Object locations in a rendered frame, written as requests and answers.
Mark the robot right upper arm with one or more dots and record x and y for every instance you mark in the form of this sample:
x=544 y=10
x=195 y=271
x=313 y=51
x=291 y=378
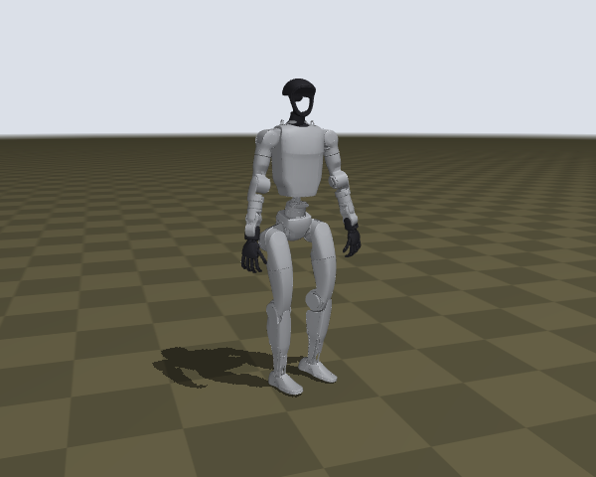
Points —
x=265 y=140

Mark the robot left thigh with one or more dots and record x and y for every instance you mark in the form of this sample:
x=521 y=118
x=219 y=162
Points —
x=323 y=258

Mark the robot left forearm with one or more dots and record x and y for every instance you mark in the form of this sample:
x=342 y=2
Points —
x=347 y=209

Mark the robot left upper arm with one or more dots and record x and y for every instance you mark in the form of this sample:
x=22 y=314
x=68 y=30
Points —
x=338 y=178

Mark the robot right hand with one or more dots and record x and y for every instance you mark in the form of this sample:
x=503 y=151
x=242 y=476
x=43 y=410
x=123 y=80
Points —
x=251 y=251

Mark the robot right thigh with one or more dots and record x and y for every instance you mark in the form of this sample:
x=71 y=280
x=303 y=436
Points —
x=279 y=266

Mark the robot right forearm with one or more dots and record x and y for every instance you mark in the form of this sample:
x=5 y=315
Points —
x=253 y=217

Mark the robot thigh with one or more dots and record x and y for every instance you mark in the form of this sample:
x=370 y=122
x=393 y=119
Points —
x=323 y=258
x=279 y=266

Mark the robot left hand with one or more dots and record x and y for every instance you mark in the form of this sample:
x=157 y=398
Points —
x=353 y=237

